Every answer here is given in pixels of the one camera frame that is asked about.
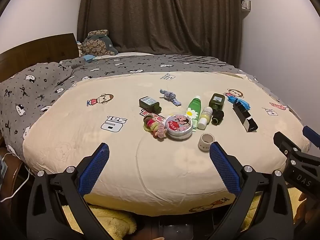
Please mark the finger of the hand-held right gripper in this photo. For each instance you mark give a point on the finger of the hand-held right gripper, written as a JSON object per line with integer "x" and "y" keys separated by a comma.
{"x": 283, "y": 141}
{"x": 310, "y": 132}

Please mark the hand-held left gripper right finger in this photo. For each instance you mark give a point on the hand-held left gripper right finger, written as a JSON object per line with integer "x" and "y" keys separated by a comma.
{"x": 225, "y": 170}

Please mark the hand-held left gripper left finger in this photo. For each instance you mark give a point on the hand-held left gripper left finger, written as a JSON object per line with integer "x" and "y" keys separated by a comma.
{"x": 95, "y": 167}

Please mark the small white yellow bottle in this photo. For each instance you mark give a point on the small white yellow bottle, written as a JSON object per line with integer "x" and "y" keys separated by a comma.
{"x": 205, "y": 118}

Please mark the dark green labelled bottle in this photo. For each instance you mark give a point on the dark green labelled bottle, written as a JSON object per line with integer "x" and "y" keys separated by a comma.
{"x": 217, "y": 108}

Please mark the round printed tin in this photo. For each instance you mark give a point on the round printed tin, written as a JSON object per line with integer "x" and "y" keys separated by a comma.
{"x": 178, "y": 127}

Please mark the green daisy print bottle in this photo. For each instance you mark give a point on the green daisy print bottle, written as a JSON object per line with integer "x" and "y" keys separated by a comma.
{"x": 193, "y": 108}

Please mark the person's right hand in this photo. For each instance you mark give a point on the person's right hand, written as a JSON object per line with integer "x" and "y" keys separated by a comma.
{"x": 303, "y": 206}

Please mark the small white cup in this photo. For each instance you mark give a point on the small white cup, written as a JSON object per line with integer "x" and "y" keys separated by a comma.
{"x": 206, "y": 142}

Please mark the cream cartoon print quilt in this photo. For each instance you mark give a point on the cream cartoon print quilt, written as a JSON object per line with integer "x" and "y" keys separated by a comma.
{"x": 100, "y": 130}

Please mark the black rectangular box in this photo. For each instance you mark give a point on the black rectangular box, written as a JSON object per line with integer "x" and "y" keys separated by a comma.
{"x": 245, "y": 119}

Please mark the yellow fluffy blanket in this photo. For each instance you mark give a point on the yellow fluffy blanket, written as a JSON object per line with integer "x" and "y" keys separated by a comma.
{"x": 112, "y": 223}

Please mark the blue wrapped packet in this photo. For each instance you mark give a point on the blue wrapped packet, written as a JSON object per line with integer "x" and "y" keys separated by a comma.
{"x": 239, "y": 102}

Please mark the dark green square bottle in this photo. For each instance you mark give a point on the dark green square bottle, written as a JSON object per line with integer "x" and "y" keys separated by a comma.
{"x": 150, "y": 104}

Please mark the brown wooden furniture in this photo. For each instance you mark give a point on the brown wooden furniture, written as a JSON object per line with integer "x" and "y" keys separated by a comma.
{"x": 11, "y": 172}

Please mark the blue grey cloth scrunchie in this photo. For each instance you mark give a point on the blue grey cloth scrunchie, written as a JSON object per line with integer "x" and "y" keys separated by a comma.
{"x": 170, "y": 96}

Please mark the grey printed quilt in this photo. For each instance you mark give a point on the grey printed quilt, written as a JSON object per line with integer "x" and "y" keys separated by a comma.
{"x": 37, "y": 90}

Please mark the small blue cloth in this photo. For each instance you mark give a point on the small blue cloth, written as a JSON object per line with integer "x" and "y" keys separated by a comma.
{"x": 88, "y": 58}

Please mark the patterned plush toy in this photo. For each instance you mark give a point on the patterned plush toy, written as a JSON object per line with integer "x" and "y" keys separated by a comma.
{"x": 97, "y": 43}

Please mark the brown wooden headboard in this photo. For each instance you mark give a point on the brown wooden headboard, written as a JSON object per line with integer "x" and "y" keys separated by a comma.
{"x": 37, "y": 48}

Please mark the dark brown curtain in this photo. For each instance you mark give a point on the dark brown curtain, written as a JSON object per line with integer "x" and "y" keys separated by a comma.
{"x": 160, "y": 17}

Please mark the wall shelf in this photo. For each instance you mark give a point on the wall shelf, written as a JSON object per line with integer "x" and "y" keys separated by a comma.
{"x": 246, "y": 5}

